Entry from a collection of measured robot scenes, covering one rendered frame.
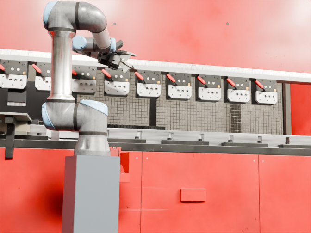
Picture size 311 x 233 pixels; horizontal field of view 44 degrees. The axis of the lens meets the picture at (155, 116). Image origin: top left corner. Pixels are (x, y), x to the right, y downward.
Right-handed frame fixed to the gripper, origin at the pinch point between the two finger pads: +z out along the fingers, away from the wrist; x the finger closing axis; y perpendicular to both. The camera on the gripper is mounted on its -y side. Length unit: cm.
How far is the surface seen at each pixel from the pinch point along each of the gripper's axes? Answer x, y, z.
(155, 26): -20.7, -40.4, 1.8
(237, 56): -29, -44, 59
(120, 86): -28.8, 3.7, -6.8
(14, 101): -28, 34, -61
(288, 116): -383, -206, 235
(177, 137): -39, 20, 37
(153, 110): -106, -21, 18
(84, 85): -25.7, 11.9, -26.5
